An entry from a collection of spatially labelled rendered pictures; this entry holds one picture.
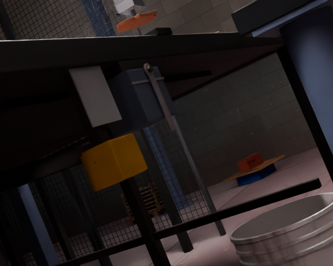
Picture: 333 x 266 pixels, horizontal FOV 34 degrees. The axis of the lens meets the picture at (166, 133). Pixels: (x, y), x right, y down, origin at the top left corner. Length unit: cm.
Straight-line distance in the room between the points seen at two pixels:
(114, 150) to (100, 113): 9
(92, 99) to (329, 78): 83
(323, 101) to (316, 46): 16
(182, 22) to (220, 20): 49
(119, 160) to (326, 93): 84
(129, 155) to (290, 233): 46
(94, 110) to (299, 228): 56
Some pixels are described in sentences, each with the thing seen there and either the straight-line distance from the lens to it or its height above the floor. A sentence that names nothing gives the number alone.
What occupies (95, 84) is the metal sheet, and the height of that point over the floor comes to 82.
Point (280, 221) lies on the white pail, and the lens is 160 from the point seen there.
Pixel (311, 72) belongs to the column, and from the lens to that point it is 170.
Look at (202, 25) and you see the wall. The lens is 683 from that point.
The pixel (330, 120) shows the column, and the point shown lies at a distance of 170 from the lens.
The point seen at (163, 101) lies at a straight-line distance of 122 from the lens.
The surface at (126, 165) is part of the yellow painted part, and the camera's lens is 103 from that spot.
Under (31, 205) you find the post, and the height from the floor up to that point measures 65.
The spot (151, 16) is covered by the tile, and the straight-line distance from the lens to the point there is 182.
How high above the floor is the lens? 64
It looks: 2 degrees up
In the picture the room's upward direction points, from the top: 23 degrees counter-clockwise
